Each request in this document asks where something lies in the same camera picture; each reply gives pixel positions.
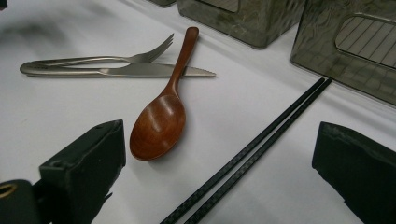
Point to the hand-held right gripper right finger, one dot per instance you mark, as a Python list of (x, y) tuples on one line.
[(358, 168)]

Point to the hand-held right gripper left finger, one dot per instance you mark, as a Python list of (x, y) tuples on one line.
[(84, 168)]

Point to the brown wooden spoon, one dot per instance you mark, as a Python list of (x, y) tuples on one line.
[(157, 127)]

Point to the steel knife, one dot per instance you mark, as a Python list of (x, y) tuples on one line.
[(140, 70)]

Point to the steel fork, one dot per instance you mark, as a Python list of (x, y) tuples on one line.
[(143, 58)]

